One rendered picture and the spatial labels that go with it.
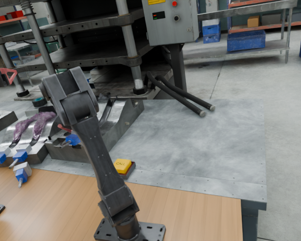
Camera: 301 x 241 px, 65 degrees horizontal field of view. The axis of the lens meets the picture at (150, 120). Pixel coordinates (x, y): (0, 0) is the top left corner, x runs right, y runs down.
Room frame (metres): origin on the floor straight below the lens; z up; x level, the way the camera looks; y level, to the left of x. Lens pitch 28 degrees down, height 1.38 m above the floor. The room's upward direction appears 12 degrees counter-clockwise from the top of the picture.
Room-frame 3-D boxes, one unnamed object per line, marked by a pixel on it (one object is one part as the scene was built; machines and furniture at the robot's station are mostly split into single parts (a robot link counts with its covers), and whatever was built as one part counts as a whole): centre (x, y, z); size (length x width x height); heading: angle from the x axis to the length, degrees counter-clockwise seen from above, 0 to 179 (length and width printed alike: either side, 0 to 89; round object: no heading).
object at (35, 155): (1.18, 0.61, 0.86); 0.50 x 0.26 x 0.11; 170
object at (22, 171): (0.80, 0.56, 0.82); 0.13 x 0.05 x 0.05; 16
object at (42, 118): (1.17, 0.60, 0.90); 0.26 x 0.18 x 0.08; 170
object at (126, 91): (2.14, 0.38, 0.76); 1.30 x 0.84 x 0.07; 63
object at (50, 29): (2.14, 0.37, 1.20); 1.29 x 0.83 x 0.19; 63
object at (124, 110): (1.09, 0.25, 0.87); 0.50 x 0.26 x 0.14; 153
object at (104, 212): (0.46, 0.13, 0.90); 0.09 x 0.06 x 0.06; 117
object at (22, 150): (0.90, 0.60, 0.86); 0.13 x 0.05 x 0.05; 168
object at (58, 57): (2.14, 0.37, 0.96); 1.29 x 0.83 x 0.18; 63
